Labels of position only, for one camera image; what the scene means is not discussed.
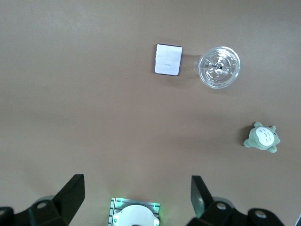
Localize lilac flip phone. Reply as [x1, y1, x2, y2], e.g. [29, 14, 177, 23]
[154, 43, 183, 76]

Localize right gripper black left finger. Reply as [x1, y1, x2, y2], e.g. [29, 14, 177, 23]
[0, 174, 85, 226]

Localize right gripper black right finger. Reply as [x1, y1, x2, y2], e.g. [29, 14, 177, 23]
[187, 175, 285, 226]

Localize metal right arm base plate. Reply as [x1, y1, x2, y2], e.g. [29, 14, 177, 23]
[108, 197, 161, 226]

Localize grey-green Totoro plush toy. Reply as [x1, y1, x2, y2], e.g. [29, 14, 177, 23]
[243, 121, 281, 153]

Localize brown paper table cover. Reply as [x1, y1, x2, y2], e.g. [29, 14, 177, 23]
[0, 0, 301, 226]

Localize clear lidded plastic cup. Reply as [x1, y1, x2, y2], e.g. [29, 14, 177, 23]
[193, 46, 241, 89]

